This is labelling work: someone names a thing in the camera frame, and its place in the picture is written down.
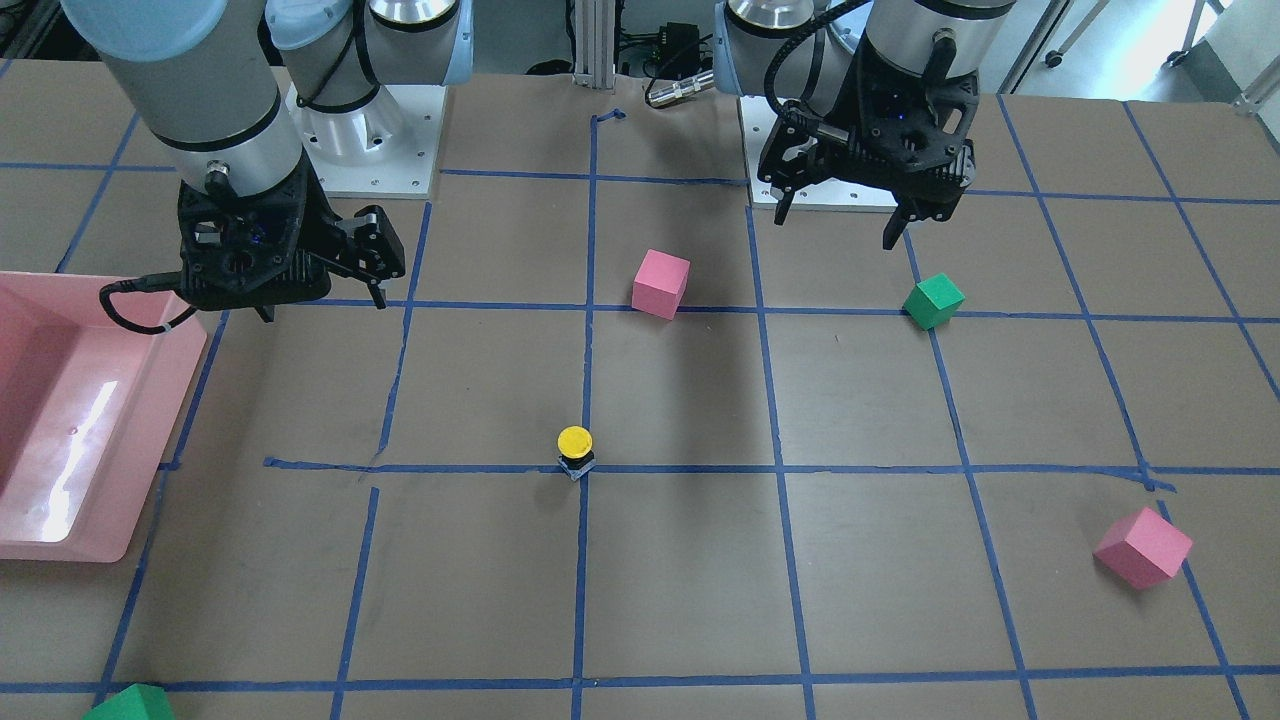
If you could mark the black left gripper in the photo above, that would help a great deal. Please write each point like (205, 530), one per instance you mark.
(843, 112)

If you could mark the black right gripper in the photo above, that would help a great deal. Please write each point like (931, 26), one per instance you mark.
(327, 228)

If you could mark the yellow push button switch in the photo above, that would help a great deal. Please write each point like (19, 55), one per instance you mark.
(575, 446)

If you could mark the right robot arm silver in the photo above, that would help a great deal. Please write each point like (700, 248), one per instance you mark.
(248, 97)

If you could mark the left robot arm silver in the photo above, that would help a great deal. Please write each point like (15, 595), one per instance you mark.
(934, 39)

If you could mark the green cube near base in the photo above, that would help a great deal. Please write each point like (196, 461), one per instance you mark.
(933, 301)

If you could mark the pink cube near bases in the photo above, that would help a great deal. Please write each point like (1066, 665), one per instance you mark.
(660, 284)

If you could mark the pink plastic bin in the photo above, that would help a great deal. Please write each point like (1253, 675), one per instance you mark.
(86, 413)

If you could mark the green cube far corner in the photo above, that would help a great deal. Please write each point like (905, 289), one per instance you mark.
(136, 702)

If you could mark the pink cube near edge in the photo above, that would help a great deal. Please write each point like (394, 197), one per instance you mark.
(1144, 549)

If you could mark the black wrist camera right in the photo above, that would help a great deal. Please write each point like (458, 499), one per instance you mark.
(249, 255)

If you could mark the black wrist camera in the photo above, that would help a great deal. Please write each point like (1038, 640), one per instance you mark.
(249, 255)
(924, 131)

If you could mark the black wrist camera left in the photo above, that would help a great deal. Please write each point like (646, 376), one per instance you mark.
(924, 131)

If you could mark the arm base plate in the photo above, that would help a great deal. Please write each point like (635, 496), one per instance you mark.
(756, 121)
(386, 150)

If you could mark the aluminium frame post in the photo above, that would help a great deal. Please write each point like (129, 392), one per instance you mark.
(595, 43)

